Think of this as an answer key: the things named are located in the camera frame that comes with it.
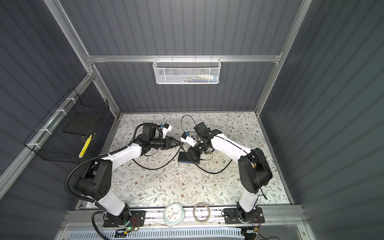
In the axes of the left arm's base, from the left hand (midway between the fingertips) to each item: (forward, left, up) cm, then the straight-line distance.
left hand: (180, 143), depth 85 cm
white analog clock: (-33, +4, -11) cm, 35 cm away
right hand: (-6, -5, -4) cm, 9 cm away
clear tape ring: (-33, -14, -13) cm, 38 cm away
